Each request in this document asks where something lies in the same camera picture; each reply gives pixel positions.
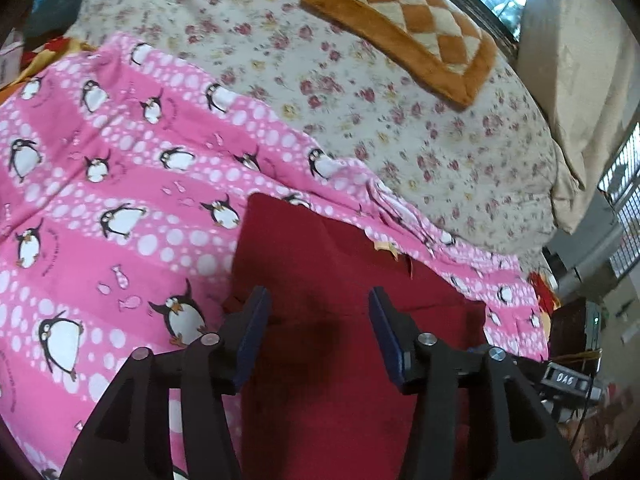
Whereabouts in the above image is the dark wooden cabinet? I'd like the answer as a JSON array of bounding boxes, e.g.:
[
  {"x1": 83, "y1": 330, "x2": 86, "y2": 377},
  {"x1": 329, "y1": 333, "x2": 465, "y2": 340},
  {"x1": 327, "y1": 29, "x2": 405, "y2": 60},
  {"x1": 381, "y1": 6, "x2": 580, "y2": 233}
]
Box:
[{"x1": 547, "y1": 297, "x2": 603, "y2": 361}]

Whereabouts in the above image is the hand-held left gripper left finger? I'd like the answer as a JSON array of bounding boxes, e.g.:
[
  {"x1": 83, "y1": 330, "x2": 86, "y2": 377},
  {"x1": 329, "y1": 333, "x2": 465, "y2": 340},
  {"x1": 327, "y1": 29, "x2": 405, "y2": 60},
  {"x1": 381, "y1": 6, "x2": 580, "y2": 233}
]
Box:
[{"x1": 60, "y1": 286, "x2": 272, "y2": 480}]

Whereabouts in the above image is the beige embossed cloth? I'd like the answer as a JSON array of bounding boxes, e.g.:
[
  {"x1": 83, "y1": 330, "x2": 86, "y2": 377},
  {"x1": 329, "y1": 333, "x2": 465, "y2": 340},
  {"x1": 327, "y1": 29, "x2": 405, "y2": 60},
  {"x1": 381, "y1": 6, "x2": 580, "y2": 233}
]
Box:
[{"x1": 517, "y1": 0, "x2": 640, "y2": 235}]

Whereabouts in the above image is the metal window grate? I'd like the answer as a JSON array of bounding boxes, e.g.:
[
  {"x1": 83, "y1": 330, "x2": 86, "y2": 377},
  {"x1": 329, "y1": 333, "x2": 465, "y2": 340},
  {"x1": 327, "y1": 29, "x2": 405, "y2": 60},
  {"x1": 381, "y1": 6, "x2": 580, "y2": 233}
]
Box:
[{"x1": 597, "y1": 125, "x2": 640, "y2": 281}]

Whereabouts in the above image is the dark red garment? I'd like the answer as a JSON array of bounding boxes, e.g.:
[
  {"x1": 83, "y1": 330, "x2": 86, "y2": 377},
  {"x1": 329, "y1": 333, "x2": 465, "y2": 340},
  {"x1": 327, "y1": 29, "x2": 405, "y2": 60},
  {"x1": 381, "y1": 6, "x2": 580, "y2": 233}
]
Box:
[{"x1": 222, "y1": 192, "x2": 488, "y2": 480}]

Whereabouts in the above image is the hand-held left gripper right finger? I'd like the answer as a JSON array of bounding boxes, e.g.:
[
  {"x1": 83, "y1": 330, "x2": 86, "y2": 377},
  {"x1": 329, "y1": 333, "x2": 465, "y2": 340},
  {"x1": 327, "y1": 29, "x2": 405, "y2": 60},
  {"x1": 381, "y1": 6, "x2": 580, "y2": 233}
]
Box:
[{"x1": 368, "y1": 287, "x2": 583, "y2": 480}]

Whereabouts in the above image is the orange checkered plush mat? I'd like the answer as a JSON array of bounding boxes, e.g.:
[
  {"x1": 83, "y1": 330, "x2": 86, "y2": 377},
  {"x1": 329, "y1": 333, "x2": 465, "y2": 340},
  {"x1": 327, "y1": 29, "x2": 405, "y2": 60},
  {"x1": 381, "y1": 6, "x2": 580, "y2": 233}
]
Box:
[{"x1": 300, "y1": 0, "x2": 500, "y2": 109}]

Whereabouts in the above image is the pink penguin print blanket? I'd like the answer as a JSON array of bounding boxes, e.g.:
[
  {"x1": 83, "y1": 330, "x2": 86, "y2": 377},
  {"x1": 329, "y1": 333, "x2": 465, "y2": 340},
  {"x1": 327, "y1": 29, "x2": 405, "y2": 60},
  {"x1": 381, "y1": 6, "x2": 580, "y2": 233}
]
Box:
[{"x1": 0, "y1": 31, "x2": 551, "y2": 480}]

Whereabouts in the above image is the floral print quilt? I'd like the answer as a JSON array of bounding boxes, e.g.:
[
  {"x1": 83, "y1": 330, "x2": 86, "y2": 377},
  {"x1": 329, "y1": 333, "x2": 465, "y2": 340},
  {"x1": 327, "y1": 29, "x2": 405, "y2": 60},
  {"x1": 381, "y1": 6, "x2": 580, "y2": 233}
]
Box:
[{"x1": 65, "y1": 0, "x2": 560, "y2": 261}]

